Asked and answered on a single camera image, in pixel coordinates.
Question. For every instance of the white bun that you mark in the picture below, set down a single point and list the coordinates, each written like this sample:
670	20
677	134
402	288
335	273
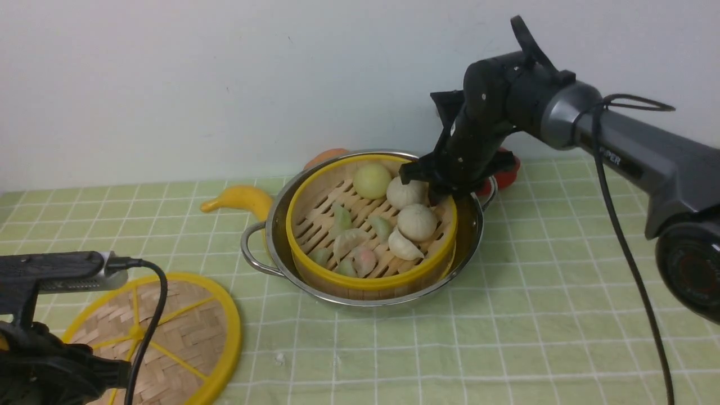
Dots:
417	222
399	195

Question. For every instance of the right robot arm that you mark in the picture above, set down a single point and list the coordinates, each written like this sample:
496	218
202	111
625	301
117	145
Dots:
524	92

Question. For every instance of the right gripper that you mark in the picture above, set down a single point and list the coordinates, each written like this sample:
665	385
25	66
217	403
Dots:
468	152

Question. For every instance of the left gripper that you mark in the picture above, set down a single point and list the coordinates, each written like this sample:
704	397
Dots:
39	368

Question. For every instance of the green dumpling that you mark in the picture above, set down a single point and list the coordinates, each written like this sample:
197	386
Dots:
383	229
342	220
321	256

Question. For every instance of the yellow banana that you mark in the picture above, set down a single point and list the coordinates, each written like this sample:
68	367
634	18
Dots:
242	197

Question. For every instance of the yellow woven bamboo steamer lid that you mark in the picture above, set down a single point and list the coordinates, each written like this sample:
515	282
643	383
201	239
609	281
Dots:
194	350

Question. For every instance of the orange fruit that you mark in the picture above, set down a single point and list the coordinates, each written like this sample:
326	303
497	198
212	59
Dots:
324	156

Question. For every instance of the pale dumpling centre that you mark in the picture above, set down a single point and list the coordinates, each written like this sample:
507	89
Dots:
346	241

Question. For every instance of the green dumpling upper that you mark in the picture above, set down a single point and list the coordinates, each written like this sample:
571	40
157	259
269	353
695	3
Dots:
342	220

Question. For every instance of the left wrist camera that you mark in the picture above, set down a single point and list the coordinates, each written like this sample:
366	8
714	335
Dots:
61	272

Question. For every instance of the green dumpling lower left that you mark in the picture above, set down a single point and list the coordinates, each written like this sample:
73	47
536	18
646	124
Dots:
321	256

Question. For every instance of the green tiled tablecloth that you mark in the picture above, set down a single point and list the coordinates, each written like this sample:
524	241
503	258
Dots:
545	313

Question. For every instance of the pink dumpling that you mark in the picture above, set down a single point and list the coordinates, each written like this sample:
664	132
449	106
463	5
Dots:
363	261

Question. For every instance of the yellow round bun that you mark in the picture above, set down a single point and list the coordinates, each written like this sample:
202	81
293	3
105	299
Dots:
371	181

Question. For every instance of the white bun upper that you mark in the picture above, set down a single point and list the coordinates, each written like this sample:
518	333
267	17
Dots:
399	195

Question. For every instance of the green dumpling centre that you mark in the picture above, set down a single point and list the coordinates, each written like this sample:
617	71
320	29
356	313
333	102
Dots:
383	229

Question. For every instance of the white dumpling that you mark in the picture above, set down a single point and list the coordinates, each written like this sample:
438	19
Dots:
402	247

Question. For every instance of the white bun middle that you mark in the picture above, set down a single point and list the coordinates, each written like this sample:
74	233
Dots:
417	222

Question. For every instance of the yellow bamboo steamer basket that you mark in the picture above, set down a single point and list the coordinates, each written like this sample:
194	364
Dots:
309	220

